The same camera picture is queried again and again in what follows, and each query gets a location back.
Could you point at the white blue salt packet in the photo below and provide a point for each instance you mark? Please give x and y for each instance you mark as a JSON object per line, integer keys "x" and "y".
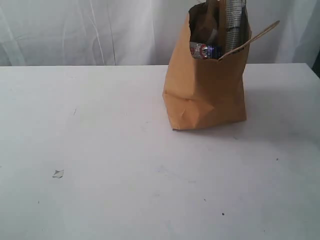
{"x": 203, "y": 51}

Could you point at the long pasta packet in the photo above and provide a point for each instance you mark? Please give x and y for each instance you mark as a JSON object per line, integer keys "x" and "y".
{"x": 235, "y": 23}

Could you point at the brown pouch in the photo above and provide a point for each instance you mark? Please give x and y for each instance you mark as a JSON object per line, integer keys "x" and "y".
{"x": 204, "y": 22}

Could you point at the small torn paper scrap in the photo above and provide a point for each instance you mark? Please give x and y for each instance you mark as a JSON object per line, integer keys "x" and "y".
{"x": 58, "y": 174}

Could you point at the brown paper bag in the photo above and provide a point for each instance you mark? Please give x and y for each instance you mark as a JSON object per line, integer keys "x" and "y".
{"x": 202, "y": 93}

